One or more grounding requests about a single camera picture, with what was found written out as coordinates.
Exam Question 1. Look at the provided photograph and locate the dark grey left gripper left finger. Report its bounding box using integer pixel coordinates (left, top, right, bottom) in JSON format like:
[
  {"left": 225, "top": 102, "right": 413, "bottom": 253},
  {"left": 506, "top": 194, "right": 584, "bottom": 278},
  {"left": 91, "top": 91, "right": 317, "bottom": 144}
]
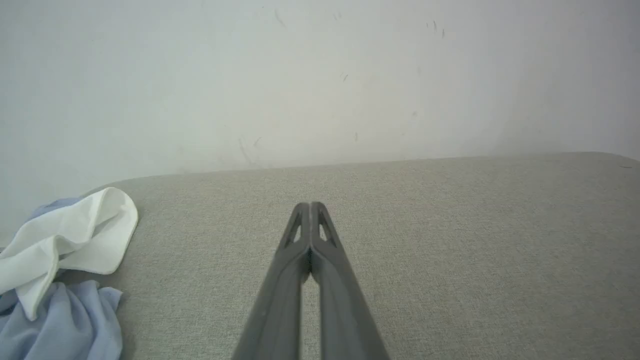
[{"left": 232, "top": 202, "right": 312, "bottom": 360}]

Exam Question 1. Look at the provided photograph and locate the light blue and white garment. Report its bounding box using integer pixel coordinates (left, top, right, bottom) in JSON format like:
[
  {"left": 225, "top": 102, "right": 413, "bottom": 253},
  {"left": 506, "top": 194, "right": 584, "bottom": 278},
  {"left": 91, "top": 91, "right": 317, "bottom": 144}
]
[{"left": 0, "top": 187, "right": 139, "bottom": 360}]

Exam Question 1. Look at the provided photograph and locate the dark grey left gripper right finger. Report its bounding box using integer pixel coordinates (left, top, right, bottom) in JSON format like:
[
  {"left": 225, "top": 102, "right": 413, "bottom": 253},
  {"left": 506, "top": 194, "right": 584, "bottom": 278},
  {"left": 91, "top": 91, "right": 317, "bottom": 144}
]
[{"left": 310, "top": 201, "right": 392, "bottom": 360}]

